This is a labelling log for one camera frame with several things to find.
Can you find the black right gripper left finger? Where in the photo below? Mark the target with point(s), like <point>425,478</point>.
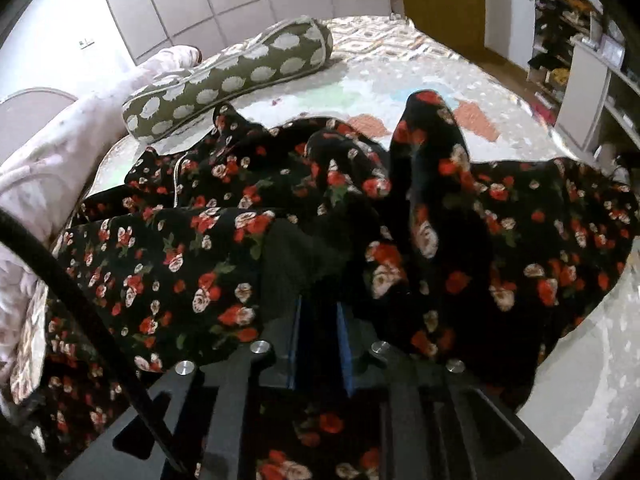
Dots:
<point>207,409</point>

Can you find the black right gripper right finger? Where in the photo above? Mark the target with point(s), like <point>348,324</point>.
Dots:
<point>433,424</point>

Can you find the black floral garment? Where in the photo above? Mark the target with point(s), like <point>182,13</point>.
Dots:
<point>350,239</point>

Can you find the patchwork quilted bedspread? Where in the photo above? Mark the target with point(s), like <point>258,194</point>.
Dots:
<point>450,110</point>

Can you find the pink floral blanket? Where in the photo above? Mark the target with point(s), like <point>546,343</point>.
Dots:
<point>42,181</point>

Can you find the pink arched headboard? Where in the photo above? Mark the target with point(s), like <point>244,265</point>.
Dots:
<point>25,112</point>

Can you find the olive bolster pillow white spots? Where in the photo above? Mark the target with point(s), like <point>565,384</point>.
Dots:
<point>287,50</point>

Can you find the cluttered white shelf unit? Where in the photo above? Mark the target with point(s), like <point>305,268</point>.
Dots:
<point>579,65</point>

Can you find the brown wooden door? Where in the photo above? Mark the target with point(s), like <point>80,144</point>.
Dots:
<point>458,24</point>

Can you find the white wall switch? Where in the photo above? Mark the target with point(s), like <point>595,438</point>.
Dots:
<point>85,43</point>

